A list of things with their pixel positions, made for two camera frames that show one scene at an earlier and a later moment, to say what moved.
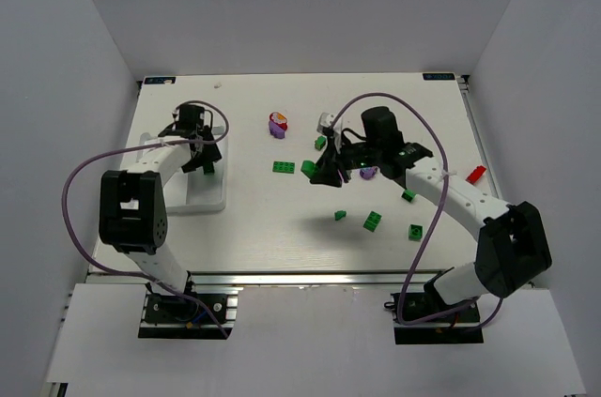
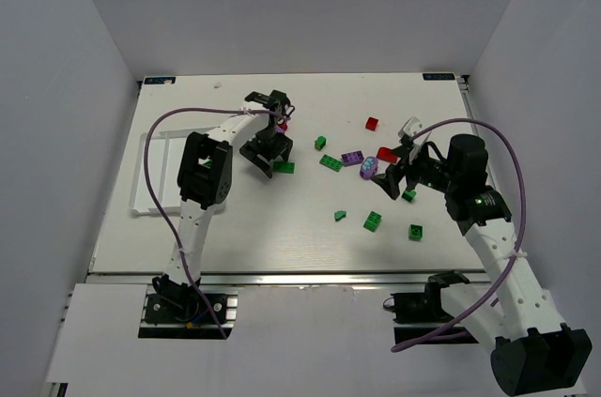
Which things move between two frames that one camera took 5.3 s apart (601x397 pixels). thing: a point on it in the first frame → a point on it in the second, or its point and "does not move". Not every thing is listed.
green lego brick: [408, 195] does not move
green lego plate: [284, 167] does not move
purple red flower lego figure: [277, 125] does not move
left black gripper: [202, 159] → [267, 149]
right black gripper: [335, 162] → [406, 170]
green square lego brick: [372, 221] does not move
